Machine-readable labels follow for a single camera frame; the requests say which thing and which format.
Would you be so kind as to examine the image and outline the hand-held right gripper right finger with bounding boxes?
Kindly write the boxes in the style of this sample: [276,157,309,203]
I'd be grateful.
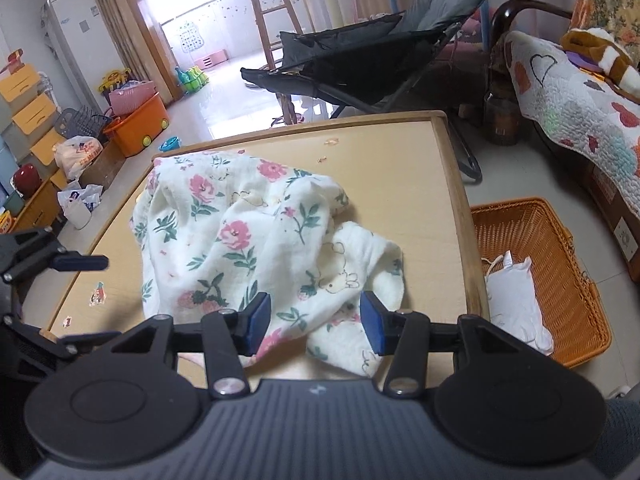
[360,290,541,397]

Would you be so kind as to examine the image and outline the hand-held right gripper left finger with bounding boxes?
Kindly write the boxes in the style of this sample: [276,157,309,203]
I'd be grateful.
[107,291,273,401]

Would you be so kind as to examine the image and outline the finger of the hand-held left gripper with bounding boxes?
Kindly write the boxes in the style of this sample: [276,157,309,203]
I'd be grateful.
[0,227,110,283]
[0,312,122,359]

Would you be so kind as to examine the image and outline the white floral baby garment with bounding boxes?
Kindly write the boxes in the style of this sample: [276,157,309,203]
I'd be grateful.
[130,152,405,378]

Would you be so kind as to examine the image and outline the orange wicker basket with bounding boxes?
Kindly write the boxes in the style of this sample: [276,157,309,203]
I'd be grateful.
[470,197,613,371]

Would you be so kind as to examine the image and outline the white blue plastic bag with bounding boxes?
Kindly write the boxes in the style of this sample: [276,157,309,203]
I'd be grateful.
[57,184,104,231]

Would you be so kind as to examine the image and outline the wooden media cabinet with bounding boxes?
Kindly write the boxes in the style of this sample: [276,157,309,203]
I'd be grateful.
[0,170,69,233]

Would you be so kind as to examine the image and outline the red round jar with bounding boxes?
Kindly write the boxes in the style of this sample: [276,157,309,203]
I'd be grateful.
[12,164,42,199]

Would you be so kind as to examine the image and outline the cardboard box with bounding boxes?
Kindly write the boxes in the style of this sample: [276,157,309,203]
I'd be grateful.
[77,137,126,188]

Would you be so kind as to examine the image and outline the white orange plastic bag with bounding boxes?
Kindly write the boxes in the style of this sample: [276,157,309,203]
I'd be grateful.
[54,135,103,181]

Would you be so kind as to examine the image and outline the dark grey plastic basket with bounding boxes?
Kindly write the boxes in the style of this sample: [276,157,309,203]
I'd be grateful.
[54,107,113,141]

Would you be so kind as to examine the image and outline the plain white garment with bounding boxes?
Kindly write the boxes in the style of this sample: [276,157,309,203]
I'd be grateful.
[482,250,555,356]

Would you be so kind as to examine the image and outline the orange wheeled storage bin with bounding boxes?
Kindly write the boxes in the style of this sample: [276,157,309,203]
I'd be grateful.
[103,92,169,158]

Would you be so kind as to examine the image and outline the yellow drawer cabinet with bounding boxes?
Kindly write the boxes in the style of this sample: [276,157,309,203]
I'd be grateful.
[0,49,68,181]

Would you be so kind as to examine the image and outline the pink plastic basket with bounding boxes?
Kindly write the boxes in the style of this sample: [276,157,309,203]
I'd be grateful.
[109,80,156,116]

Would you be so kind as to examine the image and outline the yellow toy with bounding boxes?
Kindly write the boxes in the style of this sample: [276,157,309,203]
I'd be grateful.
[97,67,130,95]

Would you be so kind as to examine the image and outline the green toy bowling pins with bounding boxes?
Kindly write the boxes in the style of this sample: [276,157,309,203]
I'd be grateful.
[175,66,210,96]

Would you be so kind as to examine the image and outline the white floor air conditioner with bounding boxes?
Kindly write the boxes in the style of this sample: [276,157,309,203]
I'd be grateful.
[40,0,121,117]

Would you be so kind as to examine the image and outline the pink step box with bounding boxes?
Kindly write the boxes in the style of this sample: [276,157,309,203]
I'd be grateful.
[195,50,231,71]

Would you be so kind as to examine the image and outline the brown glass jar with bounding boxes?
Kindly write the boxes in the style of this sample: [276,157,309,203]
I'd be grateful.
[482,89,523,147]

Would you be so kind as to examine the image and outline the beige curtain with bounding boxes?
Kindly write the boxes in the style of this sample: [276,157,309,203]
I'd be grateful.
[47,0,173,106]

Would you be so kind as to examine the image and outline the white chart poster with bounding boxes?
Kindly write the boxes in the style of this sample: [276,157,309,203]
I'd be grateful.
[175,20,206,53]

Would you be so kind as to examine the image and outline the white power socket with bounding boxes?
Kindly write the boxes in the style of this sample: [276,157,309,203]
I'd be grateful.
[614,217,638,261]

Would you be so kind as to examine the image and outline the grey folding recliner chair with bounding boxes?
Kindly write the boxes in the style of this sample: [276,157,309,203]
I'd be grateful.
[240,0,511,183]

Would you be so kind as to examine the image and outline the heart print quilted blanket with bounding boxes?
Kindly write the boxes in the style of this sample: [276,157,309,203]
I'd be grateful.
[504,30,640,233]

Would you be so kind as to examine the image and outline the tall wooden stool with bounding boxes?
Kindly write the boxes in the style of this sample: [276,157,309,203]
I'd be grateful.
[245,0,307,72]

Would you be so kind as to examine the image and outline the dark wooden sofa armrest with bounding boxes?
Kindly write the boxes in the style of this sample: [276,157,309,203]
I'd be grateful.
[487,0,576,61]

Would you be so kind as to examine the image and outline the brown white plush toy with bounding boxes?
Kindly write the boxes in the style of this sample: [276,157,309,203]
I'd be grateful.
[560,27,640,97]

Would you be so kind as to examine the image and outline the sofa with patterned quilt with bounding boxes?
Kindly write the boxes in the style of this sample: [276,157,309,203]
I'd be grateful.
[570,0,640,68]

